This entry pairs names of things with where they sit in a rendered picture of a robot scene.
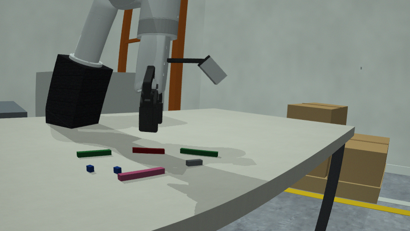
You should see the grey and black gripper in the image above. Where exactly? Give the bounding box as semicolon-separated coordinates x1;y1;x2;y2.
134;33;177;133

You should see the small blue block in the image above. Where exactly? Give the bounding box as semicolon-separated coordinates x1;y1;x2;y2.
114;166;122;174
87;165;94;173

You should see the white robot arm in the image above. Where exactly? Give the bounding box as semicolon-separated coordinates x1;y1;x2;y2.
69;0;227;85

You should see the pink rectangular rod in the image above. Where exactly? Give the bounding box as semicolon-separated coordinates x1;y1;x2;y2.
118;167;165;181

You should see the green rod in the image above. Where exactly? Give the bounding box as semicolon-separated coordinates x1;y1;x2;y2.
180;148;218;157
77;149;111;158

